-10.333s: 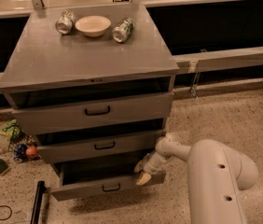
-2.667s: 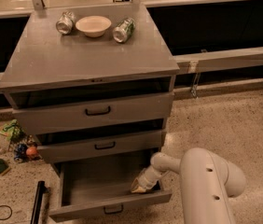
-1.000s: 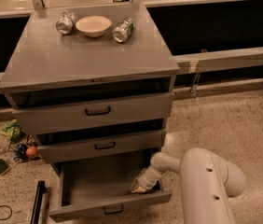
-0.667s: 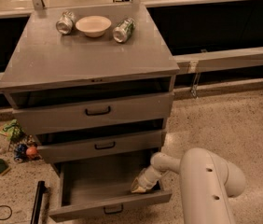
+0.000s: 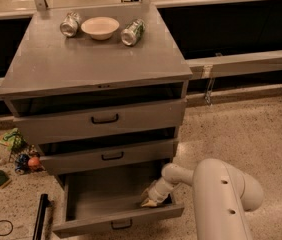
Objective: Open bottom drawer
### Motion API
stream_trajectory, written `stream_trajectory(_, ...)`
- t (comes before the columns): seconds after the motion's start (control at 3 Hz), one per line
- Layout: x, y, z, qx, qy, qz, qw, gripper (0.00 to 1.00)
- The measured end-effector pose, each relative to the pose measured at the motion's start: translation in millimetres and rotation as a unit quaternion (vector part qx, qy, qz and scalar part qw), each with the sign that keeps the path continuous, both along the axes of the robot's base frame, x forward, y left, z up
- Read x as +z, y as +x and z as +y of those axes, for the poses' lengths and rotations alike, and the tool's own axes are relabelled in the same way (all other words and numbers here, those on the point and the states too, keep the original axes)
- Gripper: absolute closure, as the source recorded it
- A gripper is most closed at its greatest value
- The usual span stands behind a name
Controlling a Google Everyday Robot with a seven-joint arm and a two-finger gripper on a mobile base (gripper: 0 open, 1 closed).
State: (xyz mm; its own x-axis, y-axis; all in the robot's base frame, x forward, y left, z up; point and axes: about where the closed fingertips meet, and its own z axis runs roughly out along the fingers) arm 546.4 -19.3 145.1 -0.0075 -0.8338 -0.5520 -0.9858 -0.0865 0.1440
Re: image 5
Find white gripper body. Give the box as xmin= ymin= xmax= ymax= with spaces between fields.
xmin=147 ymin=177 xmax=176 ymax=204

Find grey bottom drawer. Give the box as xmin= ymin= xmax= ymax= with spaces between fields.
xmin=53 ymin=160 xmax=184 ymax=238

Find grey drawer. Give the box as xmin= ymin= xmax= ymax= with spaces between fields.
xmin=40 ymin=139 xmax=178 ymax=175
xmin=53 ymin=160 xmax=184 ymax=238
xmin=15 ymin=99 xmax=186 ymax=144

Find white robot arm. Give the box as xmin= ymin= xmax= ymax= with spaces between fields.
xmin=141 ymin=159 xmax=264 ymax=240

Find grey middle drawer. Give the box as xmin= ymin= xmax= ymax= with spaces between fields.
xmin=40 ymin=139 xmax=178 ymax=175

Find grey drawer cabinet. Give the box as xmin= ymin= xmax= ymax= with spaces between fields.
xmin=0 ymin=3 xmax=193 ymax=185

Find grey top drawer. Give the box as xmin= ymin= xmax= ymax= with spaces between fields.
xmin=15 ymin=99 xmax=186 ymax=144

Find black bar on floor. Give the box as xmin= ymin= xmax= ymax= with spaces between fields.
xmin=32 ymin=194 xmax=50 ymax=240

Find orange fruit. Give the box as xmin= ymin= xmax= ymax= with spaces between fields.
xmin=28 ymin=157 xmax=41 ymax=171

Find blue can on floor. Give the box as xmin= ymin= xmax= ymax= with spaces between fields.
xmin=15 ymin=154 xmax=30 ymax=175

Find green chip bag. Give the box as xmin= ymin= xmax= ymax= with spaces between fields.
xmin=0 ymin=128 xmax=27 ymax=152

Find green yellow sponge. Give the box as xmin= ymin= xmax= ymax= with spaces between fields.
xmin=0 ymin=170 xmax=11 ymax=188

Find green silver can right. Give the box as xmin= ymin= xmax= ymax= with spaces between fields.
xmin=121 ymin=19 xmax=145 ymax=46

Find white bowl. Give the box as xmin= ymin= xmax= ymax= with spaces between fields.
xmin=81 ymin=17 xmax=119 ymax=41

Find silver can left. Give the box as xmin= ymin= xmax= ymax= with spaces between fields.
xmin=60 ymin=11 xmax=81 ymax=37

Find grey metal rail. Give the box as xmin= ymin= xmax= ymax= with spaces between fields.
xmin=187 ymin=50 xmax=282 ymax=80

